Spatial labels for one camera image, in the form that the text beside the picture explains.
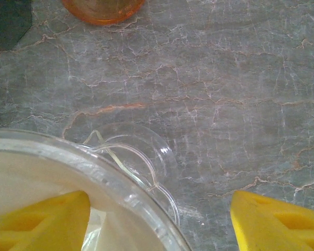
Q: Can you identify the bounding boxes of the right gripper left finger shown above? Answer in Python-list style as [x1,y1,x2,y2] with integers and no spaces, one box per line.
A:
[0,190,91,251]

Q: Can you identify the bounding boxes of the orange transparent plastic dripper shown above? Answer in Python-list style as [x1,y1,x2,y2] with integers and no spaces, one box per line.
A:
[61,0,147,26]

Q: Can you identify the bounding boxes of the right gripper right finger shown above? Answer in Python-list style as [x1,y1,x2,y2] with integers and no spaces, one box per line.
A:
[229,190,314,251]

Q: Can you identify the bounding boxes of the dark green plastic dripper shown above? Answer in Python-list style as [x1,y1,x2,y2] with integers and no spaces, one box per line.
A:
[0,0,33,51]

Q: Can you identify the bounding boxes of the clear plastic flower-base dripper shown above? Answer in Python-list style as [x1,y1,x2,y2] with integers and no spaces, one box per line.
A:
[0,122,193,251]

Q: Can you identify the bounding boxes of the white paper coffee filter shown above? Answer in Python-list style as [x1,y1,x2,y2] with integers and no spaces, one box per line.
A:
[0,140,171,251]

